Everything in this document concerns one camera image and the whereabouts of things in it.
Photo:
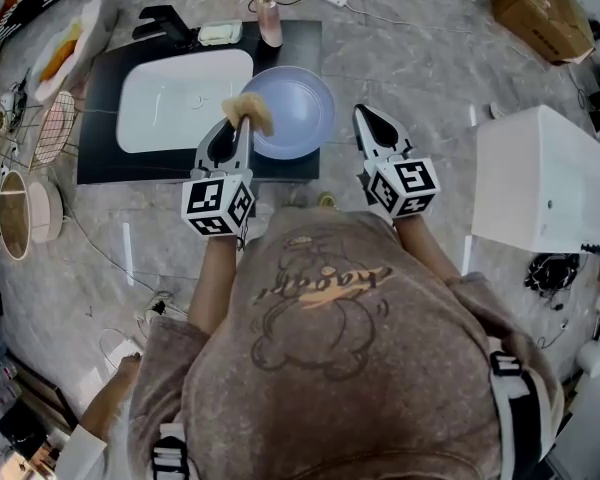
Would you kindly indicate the white sink basin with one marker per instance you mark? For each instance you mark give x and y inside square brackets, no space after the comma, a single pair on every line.
[180,103]

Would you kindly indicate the round pink wood-top stool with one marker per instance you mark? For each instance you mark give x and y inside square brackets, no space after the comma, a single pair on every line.
[15,215]

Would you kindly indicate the white paper roll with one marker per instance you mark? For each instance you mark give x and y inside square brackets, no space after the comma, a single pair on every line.
[596,358]

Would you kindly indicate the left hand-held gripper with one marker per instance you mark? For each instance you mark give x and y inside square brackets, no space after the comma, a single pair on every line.
[215,203]

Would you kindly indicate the pale green soap dish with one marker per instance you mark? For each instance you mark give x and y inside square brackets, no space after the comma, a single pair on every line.
[221,33]

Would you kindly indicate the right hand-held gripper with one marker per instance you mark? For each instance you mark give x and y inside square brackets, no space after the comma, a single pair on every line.
[405,183]

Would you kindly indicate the pink soap dispenser bottle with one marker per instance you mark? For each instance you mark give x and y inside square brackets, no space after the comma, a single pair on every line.
[269,15]

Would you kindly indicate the white rectangular cabinet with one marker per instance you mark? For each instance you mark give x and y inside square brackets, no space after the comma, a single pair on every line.
[540,178]

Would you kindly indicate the person's right forearm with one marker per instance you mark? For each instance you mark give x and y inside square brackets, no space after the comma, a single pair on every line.
[422,248]

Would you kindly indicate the lilac round plate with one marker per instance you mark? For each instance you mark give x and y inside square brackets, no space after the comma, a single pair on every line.
[300,108]

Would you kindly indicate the black faucet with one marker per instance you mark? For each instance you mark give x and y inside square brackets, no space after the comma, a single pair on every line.
[162,25]

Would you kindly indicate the brown cardboard box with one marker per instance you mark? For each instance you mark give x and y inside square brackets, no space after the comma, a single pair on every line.
[540,13]

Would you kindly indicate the person's brown printed t-shirt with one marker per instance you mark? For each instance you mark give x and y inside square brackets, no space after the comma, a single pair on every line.
[340,368]

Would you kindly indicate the black sink cabinet top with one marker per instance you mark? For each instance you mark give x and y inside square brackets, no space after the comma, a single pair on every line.
[100,163]

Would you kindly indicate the person's left forearm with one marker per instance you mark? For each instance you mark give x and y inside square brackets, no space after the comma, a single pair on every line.
[215,283]

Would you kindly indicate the person's yellow shoe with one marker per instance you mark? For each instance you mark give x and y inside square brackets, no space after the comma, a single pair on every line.
[326,199]

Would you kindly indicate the black and white striped bag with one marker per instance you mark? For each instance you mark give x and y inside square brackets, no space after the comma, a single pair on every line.
[27,5]

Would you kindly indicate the tan scrubbing sponge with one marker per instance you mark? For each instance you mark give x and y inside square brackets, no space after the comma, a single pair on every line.
[252,108]

